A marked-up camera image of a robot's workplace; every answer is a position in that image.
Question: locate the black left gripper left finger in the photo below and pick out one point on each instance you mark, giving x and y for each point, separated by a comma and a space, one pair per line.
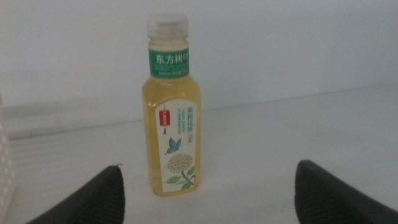
99, 202

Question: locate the white perforated plastic basket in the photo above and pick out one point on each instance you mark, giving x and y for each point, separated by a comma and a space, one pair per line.
4, 174

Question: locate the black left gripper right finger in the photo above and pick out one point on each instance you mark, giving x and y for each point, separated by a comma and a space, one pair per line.
326, 202

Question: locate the yellow tea bottle green label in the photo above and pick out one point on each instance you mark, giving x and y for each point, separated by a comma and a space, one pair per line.
171, 93

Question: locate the pale grey wall trunking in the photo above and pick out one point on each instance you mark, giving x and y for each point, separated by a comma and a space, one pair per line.
62, 118

